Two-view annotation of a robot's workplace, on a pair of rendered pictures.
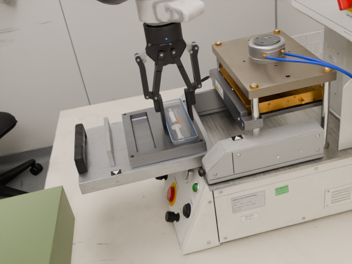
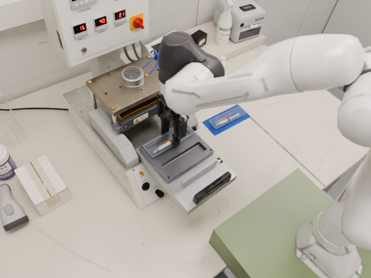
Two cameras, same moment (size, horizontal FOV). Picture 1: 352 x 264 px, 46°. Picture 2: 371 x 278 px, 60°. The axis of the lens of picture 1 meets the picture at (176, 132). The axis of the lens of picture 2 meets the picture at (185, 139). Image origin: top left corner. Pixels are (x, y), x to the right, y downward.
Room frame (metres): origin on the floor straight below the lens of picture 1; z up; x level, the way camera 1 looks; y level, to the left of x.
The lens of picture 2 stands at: (1.21, 0.55, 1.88)
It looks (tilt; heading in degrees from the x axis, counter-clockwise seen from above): 52 degrees down; 230
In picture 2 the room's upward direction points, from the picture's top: 8 degrees clockwise
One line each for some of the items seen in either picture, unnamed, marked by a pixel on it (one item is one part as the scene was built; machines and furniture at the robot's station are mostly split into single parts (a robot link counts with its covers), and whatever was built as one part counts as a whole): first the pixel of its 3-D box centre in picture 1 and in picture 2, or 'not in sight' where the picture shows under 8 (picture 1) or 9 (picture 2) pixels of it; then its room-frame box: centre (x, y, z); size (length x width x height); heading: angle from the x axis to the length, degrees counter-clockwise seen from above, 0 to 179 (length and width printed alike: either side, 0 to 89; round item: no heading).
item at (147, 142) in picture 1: (161, 130); (176, 150); (0.81, 0.03, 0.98); 0.20 x 0.17 x 0.03; 6
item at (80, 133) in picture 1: (80, 146); (212, 187); (0.79, 0.22, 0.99); 0.15 x 0.02 x 0.04; 6
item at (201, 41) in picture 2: not in sight; (197, 39); (0.23, -0.63, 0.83); 0.09 x 0.06 x 0.07; 16
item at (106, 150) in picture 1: (141, 139); (185, 161); (0.81, 0.08, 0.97); 0.30 x 0.22 x 0.08; 96
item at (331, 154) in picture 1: (282, 123); (130, 110); (0.84, -0.26, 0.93); 0.46 x 0.35 x 0.01; 96
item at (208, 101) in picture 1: (223, 94); (112, 137); (0.97, -0.14, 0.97); 0.25 x 0.05 x 0.07; 96
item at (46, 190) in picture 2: not in sight; (43, 185); (1.24, -0.19, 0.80); 0.19 x 0.13 x 0.09; 93
